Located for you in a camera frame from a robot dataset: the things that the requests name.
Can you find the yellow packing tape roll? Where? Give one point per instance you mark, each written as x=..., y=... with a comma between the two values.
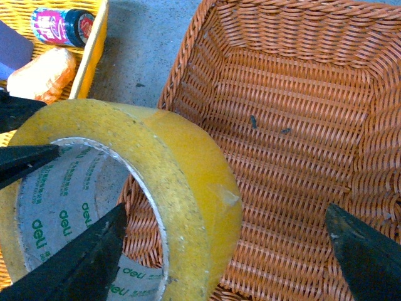
x=194, y=199

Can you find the brown wicker basket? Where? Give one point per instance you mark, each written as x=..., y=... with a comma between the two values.
x=303, y=97

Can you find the small pink labelled bottle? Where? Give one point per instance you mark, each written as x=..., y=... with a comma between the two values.
x=69, y=27

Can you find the purple foam cube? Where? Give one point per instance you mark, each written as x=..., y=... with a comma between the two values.
x=16, y=51

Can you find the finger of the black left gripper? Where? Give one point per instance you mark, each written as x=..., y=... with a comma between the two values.
x=16, y=110
x=19, y=161

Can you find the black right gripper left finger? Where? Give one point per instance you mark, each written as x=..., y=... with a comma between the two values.
x=84, y=269

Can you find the toy bread loaf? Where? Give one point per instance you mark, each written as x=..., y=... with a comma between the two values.
x=45, y=77

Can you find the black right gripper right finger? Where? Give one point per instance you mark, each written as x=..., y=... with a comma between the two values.
x=369, y=261

